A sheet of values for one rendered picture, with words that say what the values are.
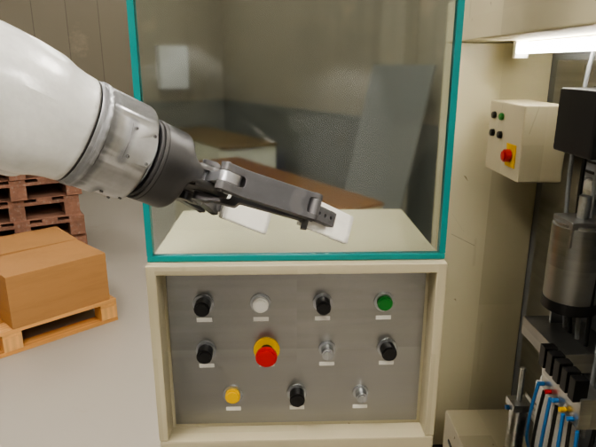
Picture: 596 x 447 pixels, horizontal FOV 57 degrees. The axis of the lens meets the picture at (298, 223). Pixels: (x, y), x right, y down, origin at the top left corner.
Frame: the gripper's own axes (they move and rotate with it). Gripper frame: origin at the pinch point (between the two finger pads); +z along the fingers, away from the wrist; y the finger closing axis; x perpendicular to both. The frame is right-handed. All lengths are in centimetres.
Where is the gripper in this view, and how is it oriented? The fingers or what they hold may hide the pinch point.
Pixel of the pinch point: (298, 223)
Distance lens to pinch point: 62.0
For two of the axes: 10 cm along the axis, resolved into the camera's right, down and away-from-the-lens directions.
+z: 7.0, 3.0, 6.5
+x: 2.6, -9.5, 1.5
